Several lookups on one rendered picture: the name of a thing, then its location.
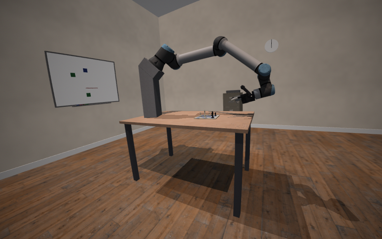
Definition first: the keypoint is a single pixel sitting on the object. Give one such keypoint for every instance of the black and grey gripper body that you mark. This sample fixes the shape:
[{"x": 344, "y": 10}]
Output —
[{"x": 247, "y": 98}]

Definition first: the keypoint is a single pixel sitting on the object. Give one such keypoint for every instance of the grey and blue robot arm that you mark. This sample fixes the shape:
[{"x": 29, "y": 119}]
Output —
[{"x": 221, "y": 46}]

